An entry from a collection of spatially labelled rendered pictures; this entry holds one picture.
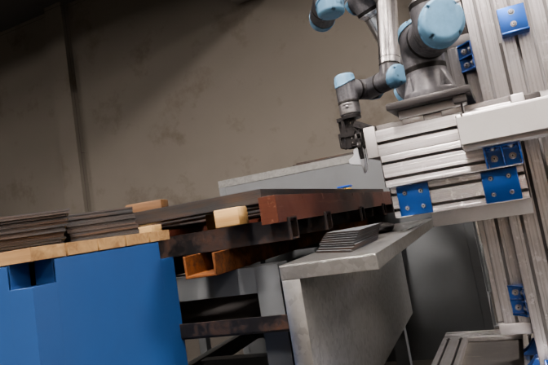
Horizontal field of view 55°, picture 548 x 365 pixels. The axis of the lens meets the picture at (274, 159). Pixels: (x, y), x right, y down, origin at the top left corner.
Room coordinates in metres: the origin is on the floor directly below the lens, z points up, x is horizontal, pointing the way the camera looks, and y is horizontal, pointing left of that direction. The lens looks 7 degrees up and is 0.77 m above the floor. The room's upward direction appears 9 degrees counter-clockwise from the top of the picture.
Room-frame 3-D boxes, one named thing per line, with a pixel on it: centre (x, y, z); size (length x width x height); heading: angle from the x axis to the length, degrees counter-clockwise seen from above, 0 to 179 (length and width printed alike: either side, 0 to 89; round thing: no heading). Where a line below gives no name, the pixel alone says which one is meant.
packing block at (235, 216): (1.16, 0.11, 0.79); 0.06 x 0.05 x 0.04; 69
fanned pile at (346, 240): (1.33, -0.15, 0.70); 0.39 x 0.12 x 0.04; 159
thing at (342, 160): (3.02, -0.38, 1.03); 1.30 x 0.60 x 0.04; 69
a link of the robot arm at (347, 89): (1.86, -0.30, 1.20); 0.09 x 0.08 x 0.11; 121
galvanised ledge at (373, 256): (1.65, -0.30, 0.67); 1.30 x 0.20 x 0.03; 159
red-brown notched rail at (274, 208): (1.88, -0.26, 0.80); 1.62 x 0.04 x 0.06; 159
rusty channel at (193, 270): (1.94, -0.10, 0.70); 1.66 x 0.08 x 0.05; 159
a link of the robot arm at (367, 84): (1.89, -0.39, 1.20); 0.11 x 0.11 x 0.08; 31
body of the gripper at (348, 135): (1.86, -0.29, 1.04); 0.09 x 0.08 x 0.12; 69
